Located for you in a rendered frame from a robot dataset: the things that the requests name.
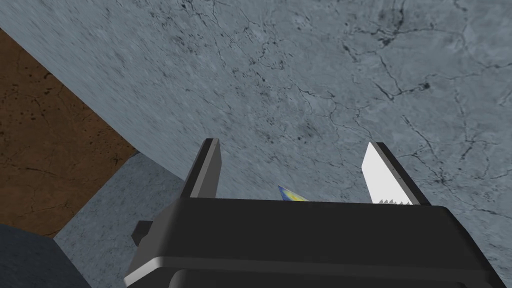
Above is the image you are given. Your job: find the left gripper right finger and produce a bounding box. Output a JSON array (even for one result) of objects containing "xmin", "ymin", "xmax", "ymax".
[{"xmin": 361, "ymin": 141, "xmax": 432, "ymax": 207}]

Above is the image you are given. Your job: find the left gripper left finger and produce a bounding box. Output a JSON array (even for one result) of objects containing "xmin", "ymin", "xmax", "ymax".
[{"xmin": 179, "ymin": 137, "xmax": 223, "ymax": 200}]

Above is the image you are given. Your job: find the blue and yellow flat object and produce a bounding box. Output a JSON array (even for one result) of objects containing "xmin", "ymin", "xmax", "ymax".
[{"xmin": 277, "ymin": 185, "xmax": 310, "ymax": 202}]

